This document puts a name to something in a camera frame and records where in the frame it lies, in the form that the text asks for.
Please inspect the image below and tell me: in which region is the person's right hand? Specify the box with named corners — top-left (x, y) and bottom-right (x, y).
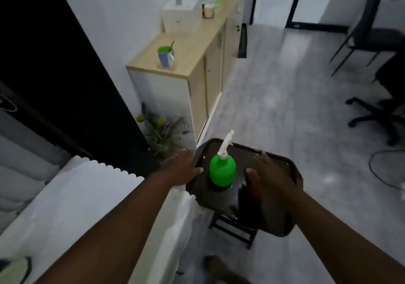
top-left (245, 152), bottom-right (298, 206)

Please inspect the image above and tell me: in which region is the person's left hand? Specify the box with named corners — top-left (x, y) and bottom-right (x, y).
top-left (161, 149), bottom-right (204, 187)

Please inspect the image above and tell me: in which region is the dark brown plastic tray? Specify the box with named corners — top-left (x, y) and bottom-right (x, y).
top-left (186, 138), bottom-right (304, 238)

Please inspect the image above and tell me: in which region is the person's left forearm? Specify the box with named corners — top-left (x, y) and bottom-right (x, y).
top-left (34, 171), bottom-right (178, 284)

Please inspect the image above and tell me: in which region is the person's right forearm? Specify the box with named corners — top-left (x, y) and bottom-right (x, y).
top-left (284, 189), bottom-right (405, 284)

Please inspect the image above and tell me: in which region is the green spray bottle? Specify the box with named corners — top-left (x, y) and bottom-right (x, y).
top-left (209, 130), bottom-right (237, 188)

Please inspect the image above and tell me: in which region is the potted plant with yellow flowers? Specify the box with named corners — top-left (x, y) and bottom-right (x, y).
top-left (136, 103), bottom-right (191, 160)

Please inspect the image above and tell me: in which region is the black stool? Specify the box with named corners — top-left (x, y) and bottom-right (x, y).
top-left (208, 211), bottom-right (259, 250)

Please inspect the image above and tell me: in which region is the light wooden sideboard cabinet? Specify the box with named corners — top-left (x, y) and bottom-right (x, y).
top-left (126, 0), bottom-right (246, 151)

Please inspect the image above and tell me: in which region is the green and blue mug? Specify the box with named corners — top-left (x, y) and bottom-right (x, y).
top-left (157, 46), bottom-right (176, 69)

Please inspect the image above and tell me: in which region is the white scalloped tablecloth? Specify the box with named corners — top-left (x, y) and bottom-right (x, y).
top-left (0, 155), bottom-right (203, 284)

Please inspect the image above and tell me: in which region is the white square box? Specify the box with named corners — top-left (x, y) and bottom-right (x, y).
top-left (162, 0), bottom-right (203, 35)

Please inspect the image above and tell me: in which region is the black swivel office chair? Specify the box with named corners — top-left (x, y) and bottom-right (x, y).
top-left (345, 42), bottom-right (405, 147)

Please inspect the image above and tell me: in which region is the grey folded blind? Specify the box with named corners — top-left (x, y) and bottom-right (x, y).
top-left (0, 108), bottom-right (73, 232)

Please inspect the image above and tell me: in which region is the black four-legged chair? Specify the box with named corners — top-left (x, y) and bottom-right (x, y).
top-left (329, 0), bottom-right (405, 78)

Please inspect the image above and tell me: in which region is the pale green plate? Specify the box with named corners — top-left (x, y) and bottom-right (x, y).
top-left (0, 257), bottom-right (32, 284)

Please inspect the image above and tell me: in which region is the black floor cable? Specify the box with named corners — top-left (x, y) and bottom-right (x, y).
top-left (368, 149), bottom-right (405, 192)

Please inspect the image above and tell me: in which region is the black door frame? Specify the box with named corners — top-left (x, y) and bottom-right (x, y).
top-left (285, 0), bottom-right (348, 34)

